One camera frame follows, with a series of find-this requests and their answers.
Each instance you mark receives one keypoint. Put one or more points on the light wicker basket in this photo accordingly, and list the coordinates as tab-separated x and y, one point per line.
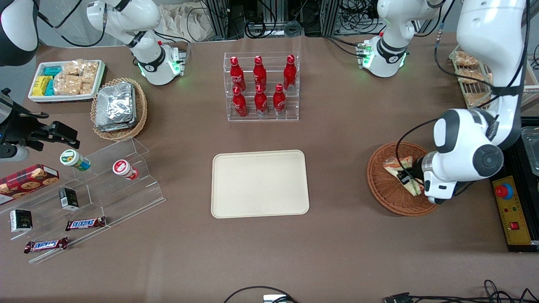
141	113

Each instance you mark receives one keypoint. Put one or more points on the yellow snack packet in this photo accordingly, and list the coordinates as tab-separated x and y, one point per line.
41	85

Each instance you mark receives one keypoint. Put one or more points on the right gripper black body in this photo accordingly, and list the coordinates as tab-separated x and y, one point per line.
21	128

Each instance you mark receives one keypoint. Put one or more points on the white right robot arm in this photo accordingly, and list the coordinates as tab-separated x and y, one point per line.
153	69

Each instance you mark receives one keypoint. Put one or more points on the bagged bread snack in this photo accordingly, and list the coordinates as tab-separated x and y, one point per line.
473	75
465	59
476	99

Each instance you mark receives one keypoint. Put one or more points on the beige cloth bag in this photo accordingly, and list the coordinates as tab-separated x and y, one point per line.
185	21

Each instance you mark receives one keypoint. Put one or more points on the triangle sandwich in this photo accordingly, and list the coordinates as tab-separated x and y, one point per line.
393	166

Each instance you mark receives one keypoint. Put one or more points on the clear crispy snack bag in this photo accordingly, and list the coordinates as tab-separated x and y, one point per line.
91	70
66	85
86	88
72	67

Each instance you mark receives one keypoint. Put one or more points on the aluminium frame post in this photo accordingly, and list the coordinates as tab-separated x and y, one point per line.
217	19
331	17

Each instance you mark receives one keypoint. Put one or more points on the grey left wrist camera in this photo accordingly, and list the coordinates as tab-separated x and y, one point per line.
438	200

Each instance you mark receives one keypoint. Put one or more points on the yellow emergency stop box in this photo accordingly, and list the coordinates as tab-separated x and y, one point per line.
516	210

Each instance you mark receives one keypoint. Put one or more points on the green lid yogurt cup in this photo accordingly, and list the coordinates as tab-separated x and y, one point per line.
70	158

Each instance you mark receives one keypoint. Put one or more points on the red cola bottle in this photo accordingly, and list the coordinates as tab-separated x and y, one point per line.
289	73
237	75
260	73
240	103
279	101
261	102

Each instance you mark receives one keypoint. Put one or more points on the small white device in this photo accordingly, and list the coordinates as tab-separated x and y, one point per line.
271	299

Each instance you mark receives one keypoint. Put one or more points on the Snickers chocolate bar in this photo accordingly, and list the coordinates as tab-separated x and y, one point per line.
46	245
85	223

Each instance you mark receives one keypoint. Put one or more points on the brown wicker basket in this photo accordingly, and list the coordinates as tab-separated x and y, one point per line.
387	198

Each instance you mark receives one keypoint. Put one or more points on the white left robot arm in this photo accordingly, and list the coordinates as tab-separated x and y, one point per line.
467	143

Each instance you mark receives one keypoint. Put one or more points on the teal snack packet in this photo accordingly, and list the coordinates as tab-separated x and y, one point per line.
52	70
50	88

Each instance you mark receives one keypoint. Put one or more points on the beige plastic tray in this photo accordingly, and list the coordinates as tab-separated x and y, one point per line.
257	185

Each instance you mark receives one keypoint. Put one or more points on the black drink carton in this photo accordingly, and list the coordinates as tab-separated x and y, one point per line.
68	199
21	221

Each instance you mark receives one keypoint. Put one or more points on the red lid yogurt cup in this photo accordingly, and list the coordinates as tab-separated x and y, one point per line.
122	167

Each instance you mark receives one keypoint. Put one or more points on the clear acrylic bottle rack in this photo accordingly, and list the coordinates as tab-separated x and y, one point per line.
290	105

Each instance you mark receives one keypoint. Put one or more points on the silver foil pack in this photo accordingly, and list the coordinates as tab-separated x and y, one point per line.
114	103
118	128

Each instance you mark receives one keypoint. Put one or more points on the clear acrylic stepped shelf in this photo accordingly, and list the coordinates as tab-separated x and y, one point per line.
122	198

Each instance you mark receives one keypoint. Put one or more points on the red tartan cookie box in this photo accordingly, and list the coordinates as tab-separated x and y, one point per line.
27	181

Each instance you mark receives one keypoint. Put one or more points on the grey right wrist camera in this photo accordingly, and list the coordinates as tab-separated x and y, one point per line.
14	154

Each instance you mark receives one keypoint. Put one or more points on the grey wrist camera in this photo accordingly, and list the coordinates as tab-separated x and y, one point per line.
438	200
14	154

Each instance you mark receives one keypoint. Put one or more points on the clear plastic container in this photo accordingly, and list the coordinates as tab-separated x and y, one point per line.
531	151

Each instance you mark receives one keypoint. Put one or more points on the white snack bin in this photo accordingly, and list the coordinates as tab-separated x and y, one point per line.
63	99

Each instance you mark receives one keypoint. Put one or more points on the black equipment platform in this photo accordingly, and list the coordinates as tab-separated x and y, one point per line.
526	248

